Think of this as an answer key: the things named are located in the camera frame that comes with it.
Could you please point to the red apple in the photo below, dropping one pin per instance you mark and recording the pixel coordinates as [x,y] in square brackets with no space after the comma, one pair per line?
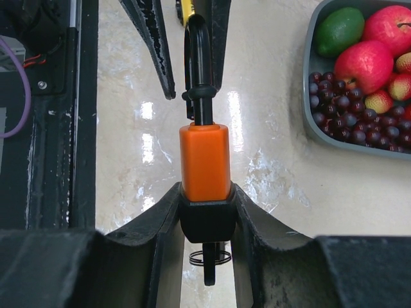
[390,26]

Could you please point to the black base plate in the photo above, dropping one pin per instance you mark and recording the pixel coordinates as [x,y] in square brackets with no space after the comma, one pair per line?
[49,61]

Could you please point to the purple grape bunch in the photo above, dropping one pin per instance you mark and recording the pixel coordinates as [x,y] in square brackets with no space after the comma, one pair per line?
[341,114]

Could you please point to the black orange-padlock keys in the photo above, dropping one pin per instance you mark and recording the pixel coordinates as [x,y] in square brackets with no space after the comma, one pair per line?
[209,257]

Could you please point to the yellow padlock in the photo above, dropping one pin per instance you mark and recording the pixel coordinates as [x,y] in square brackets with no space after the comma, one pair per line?
[184,9]

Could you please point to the dark grey fruit tray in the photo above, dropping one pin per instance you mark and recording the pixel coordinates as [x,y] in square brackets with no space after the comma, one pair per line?
[312,62]

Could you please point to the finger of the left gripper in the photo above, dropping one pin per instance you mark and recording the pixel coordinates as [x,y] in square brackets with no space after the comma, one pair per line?
[147,18]
[220,10]

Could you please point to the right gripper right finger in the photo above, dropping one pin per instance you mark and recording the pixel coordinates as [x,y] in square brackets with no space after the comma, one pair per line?
[276,266]

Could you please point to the small red cherries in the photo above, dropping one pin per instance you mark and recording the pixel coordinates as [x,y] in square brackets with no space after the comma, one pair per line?
[396,89]

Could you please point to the red pomegranate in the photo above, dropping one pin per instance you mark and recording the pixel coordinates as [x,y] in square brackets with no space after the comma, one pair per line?
[366,65]

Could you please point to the green avocado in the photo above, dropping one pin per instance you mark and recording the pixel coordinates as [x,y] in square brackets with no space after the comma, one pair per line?
[338,31]

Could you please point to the orange padlock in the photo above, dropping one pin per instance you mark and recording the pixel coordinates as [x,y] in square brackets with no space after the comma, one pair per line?
[207,214]

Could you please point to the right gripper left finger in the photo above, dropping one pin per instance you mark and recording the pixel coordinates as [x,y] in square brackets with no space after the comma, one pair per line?
[137,265]

